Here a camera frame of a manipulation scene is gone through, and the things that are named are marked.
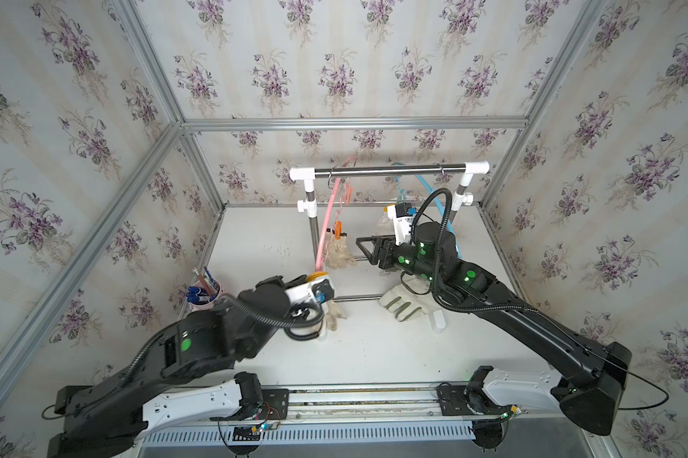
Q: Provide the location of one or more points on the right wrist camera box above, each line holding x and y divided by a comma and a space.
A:
401, 215

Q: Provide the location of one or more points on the orange clothes peg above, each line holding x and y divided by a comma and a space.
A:
338, 230

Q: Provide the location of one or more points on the pink pen cup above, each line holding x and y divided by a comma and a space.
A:
202, 295

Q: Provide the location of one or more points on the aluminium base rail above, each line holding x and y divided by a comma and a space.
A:
344, 401

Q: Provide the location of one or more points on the small circuit board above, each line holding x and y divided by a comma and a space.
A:
253, 433

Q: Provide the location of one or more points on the white and steel drying rack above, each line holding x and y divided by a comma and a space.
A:
307, 175

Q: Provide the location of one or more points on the beige knit glove red cuff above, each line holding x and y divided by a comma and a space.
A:
334, 314

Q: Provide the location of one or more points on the pink wavy hanger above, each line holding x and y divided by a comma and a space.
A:
328, 222

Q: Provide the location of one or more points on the pink clothes peg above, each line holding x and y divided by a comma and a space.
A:
348, 193

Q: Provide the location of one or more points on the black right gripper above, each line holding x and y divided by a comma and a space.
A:
384, 245

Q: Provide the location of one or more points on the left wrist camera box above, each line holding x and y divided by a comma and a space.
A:
317, 291

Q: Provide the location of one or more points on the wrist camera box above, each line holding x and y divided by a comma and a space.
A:
317, 291
401, 215

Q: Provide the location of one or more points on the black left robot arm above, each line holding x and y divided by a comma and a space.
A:
106, 419

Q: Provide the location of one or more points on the white knit glove yellow cuff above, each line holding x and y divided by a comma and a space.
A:
385, 226

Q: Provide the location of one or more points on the white glove with grey strap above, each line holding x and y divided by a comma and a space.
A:
408, 300

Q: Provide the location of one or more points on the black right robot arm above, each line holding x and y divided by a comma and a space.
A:
586, 379

